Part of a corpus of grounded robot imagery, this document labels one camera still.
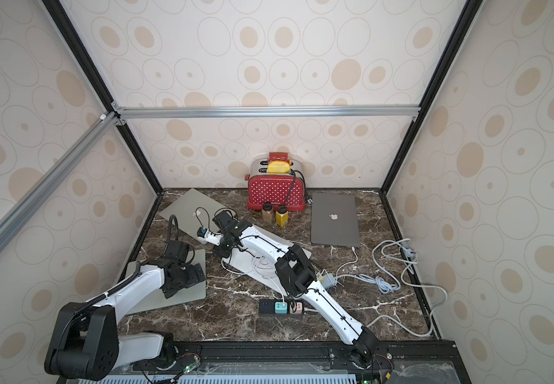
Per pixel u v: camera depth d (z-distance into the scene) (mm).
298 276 659
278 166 1027
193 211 1136
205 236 875
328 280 856
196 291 851
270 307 814
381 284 851
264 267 918
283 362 731
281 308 764
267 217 1031
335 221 1070
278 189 1027
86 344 411
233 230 775
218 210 828
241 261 919
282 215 1003
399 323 801
